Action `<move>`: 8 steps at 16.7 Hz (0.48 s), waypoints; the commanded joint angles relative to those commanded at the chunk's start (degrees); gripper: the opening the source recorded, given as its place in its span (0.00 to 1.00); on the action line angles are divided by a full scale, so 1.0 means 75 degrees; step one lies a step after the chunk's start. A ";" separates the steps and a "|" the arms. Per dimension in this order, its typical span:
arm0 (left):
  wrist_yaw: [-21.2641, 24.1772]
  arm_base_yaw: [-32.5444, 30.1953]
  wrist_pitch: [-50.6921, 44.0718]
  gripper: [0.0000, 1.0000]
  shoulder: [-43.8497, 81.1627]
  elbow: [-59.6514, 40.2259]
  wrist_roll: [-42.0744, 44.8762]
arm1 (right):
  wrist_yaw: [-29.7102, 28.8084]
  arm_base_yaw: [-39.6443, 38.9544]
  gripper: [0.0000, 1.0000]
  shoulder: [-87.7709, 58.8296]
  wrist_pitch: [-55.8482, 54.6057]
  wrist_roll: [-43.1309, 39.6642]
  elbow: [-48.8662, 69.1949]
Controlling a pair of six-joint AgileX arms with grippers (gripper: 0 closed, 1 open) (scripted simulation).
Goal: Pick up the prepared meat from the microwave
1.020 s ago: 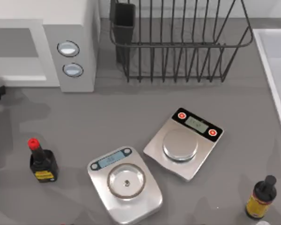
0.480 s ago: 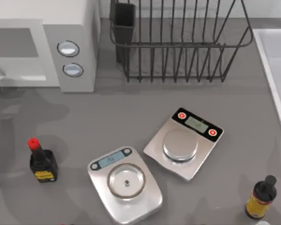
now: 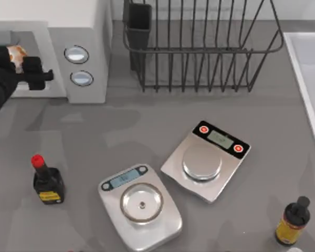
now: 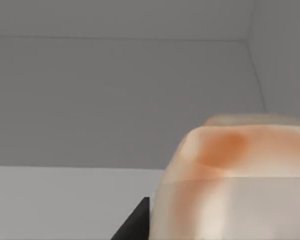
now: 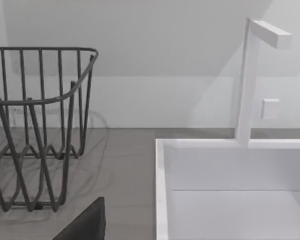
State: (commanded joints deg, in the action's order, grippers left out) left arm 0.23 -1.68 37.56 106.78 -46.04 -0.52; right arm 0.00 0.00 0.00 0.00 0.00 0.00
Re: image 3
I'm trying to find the silver scale with black panel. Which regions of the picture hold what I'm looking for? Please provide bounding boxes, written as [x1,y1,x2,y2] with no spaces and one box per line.
[160,120,251,204]

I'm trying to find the round grey microwave knob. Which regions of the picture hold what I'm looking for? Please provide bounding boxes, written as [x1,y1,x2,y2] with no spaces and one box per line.
[64,45,90,65]
[70,70,95,87]

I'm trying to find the dark bottle with red cap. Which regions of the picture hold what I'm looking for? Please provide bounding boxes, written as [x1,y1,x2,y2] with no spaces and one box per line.
[30,154,66,205]

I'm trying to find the dark grey utensil holder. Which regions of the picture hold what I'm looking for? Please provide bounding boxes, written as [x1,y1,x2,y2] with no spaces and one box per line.
[122,2,153,71]

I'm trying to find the silver scale with round bowl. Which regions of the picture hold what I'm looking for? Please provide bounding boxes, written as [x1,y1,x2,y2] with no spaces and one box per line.
[98,163,183,251]

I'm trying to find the dark wire dish rack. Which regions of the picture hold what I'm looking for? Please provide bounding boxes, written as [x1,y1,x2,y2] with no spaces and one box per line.
[122,0,284,93]

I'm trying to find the dark bottle with black cap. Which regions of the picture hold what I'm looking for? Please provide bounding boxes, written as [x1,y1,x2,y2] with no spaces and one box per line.
[275,195,311,247]

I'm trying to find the orange and white can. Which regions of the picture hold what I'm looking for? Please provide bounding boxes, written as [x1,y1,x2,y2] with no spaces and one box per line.
[6,45,28,75]

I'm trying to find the pale microwave oven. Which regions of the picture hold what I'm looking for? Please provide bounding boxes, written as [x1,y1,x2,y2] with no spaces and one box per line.
[0,0,113,104]

